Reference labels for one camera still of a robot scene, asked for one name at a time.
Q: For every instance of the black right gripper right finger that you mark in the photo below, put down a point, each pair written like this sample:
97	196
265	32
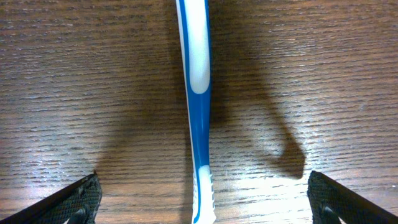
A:
333	203

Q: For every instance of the blue white toothbrush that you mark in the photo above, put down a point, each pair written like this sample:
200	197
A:
195	42

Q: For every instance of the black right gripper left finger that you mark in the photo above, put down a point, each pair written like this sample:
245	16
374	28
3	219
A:
77	203

